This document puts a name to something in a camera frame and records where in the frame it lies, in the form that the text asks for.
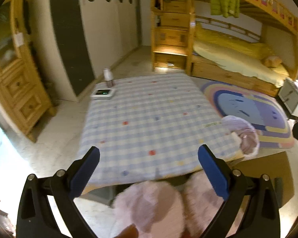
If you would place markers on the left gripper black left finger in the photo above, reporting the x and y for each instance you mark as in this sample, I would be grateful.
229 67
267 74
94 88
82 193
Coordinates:
35 217

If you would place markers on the wooden bunk bed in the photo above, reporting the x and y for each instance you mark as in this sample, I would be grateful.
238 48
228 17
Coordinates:
270 13

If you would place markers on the wooden bunk bed stairs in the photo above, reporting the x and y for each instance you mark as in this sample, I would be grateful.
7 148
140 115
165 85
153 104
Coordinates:
172 35

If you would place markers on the white digital clock device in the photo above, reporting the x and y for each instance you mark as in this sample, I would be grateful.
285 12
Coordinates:
98 94

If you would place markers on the white bedside box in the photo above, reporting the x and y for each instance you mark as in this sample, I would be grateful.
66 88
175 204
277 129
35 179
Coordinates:
288 94

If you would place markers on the left hand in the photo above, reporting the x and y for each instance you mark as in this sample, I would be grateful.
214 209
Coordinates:
129 232

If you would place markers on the rainbow round rug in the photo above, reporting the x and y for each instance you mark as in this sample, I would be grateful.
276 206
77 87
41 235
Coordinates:
260 110

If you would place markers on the white wardrobe with holes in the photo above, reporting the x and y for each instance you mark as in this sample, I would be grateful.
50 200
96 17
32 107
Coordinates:
92 35

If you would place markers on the yellow plush pillow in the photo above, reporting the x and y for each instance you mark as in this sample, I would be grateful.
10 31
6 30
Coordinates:
272 61

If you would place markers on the yellow bed quilt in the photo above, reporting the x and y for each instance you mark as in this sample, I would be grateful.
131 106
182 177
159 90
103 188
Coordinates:
238 56

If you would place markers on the trash bin pink bag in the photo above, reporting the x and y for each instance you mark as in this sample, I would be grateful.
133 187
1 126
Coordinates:
245 133

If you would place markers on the wooden cabinet with drawers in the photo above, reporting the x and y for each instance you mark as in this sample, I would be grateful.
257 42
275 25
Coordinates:
23 98

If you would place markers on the pink fluffy slipper right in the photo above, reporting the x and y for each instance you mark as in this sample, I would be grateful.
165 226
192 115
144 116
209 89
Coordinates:
201 203

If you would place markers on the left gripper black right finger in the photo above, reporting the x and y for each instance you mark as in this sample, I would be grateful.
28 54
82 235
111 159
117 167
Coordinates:
261 216

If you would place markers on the checkered blue mattress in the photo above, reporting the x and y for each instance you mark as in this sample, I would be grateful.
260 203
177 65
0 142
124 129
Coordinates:
152 129

